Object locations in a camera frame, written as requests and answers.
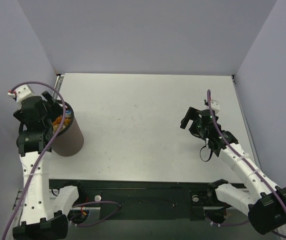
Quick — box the small orange bottle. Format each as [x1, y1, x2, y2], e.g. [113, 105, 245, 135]
[52, 115, 71, 126]

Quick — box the yellow label bottle blue cap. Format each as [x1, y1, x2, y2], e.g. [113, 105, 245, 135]
[65, 110, 72, 118]

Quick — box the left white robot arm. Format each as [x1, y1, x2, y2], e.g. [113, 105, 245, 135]
[12, 91, 86, 240]

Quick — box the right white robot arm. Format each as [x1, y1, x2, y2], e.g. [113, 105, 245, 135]
[180, 107, 286, 235]

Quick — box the brown round bin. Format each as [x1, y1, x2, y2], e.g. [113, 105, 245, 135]
[51, 102, 84, 157]

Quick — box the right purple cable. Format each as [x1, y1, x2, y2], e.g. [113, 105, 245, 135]
[204, 89, 286, 238]

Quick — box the purple cable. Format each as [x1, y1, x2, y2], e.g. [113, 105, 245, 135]
[2, 80, 122, 240]
[204, 89, 286, 238]

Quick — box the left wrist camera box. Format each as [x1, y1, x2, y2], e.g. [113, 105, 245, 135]
[7, 84, 35, 108]

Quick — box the aluminium table edge rail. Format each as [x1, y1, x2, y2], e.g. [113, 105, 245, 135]
[231, 74, 262, 170]

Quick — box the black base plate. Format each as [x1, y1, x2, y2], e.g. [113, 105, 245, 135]
[49, 179, 231, 223]

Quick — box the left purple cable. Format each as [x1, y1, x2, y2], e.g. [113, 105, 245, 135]
[2, 80, 122, 240]

